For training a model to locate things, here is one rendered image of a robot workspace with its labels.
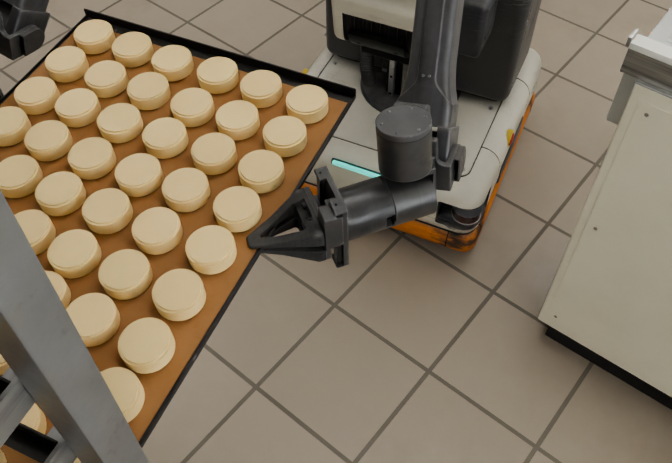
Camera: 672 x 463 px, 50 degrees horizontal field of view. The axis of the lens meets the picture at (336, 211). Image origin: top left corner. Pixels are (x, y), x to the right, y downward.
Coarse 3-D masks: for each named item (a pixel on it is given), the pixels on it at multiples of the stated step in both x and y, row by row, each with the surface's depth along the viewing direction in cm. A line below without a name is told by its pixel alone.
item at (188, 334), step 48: (240, 96) 88; (192, 144) 84; (240, 144) 84; (288, 192) 79; (240, 240) 76; (96, 288) 72; (192, 336) 69; (144, 384) 66; (48, 432) 64; (144, 432) 64
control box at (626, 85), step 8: (664, 16) 131; (664, 24) 129; (656, 32) 128; (664, 32) 128; (656, 40) 126; (664, 40) 126; (624, 80) 126; (632, 80) 125; (624, 88) 127; (632, 88) 126; (616, 96) 129; (624, 96) 128; (616, 104) 130; (624, 104) 129; (608, 112) 133; (616, 112) 131; (608, 120) 133; (616, 120) 132
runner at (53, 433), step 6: (54, 432) 51; (54, 438) 51; (60, 438) 51; (60, 444) 48; (66, 444) 49; (54, 450) 48; (60, 450) 48; (66, 450) 49; (48, 456) 48; (54, 456) 48; (60, 456) 48; (66, 456) 49; (72, 456) 50; (48, 462) 47; (54, 462) 48; (60, 462) 49; (66, 462) 49; (72, 462) 50
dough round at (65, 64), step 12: (60, 48) 91; (72, 48) 91; (48, 60) 90; (60, 60) 90; (72, 60) 90; (84, 60) 90; (48, 72) 90; (60, 72) 89; (72, 72) 89; (84, 72) 91
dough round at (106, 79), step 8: (96, 64) 89; (104, 64) 89; (112, 64) 89; (120, 64) 89; (88, 72) 89; (96, 72) 89; (104, 72) 89; (112, 72) 89; (120, 72) 88; (88, 80) 88; (96, 80) 88; (104, 80) 88; (112, 80) 88; (120, 80) 88; (128, 80) 90; (88, 88) 89; (96, 88) 87; (104, 88) 87; (112, 88) 88; (120, 88) 88; (104, 96) 88; (112, 96) 88
